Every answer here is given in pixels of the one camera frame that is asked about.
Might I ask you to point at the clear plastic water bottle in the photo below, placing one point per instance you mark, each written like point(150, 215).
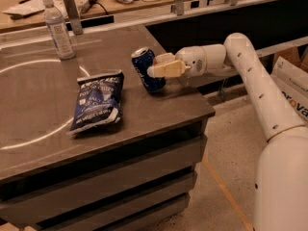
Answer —
point(57, 29)

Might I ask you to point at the blue Pepsi soda can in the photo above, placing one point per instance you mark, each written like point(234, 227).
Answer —
point(142, 59)

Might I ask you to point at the grey cabinet with drawers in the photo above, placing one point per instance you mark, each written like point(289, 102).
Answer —
point(119, 177)

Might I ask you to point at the white papers on desk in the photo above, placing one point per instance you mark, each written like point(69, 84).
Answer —
point(27, 7)

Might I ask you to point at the black pen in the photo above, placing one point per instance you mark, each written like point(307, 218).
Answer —
point(23, 1)

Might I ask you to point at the white cardboard box with lettering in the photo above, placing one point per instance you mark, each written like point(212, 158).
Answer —
point(293, 82)

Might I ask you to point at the grey metal bracket post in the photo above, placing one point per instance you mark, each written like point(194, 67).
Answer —
point(73, 17)

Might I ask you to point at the blue potato chips bag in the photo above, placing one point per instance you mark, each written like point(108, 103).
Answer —
point(98, 101)

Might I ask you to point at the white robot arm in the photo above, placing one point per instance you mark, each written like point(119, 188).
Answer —
point(281, 184)

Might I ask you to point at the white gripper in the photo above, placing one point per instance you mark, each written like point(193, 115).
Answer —
point(192, 59)

